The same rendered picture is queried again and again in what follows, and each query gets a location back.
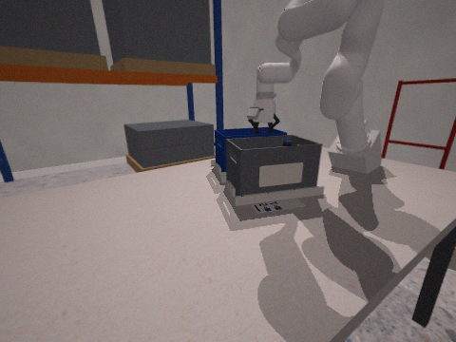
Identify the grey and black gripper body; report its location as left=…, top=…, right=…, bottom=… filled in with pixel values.
left=253, top=99, right=276, bottom=123

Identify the white paper pick list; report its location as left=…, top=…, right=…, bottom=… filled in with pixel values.
left=251, top=199, right=306, bottom=213

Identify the blue crate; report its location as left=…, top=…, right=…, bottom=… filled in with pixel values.
left=215, top=127, right=287, bottom=172

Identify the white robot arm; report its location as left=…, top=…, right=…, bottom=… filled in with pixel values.
left=256, top=0, right=385, bottom=153

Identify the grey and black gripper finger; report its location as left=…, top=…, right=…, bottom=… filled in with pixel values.
left=248, top=120, right=259, bottom=134
left=268, top=113, right=280, bottom=134

